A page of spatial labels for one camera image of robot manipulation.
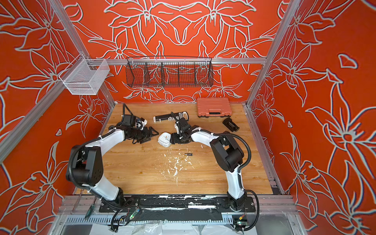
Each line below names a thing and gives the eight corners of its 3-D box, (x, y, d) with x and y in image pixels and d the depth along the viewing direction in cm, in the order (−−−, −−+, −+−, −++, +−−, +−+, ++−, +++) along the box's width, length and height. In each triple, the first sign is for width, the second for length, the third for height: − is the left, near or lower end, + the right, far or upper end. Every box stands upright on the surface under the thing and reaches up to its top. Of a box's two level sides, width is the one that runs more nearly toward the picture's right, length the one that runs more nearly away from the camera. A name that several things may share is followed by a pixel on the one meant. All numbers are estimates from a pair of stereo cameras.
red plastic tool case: (197, 118, 111) (198, 114, 108) (196, 101, 123) (197, 97, 120) (231, 118, 111) (232, 114, 108) (227, 101, 123) (228, 97, 120)
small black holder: (231, 133, 103) (232, 131, 101) (221, 121, 110) (222, 119, 108) (239, 130, 105) (240, 128, 103) (228, 118, 112) (229, 116, 110)
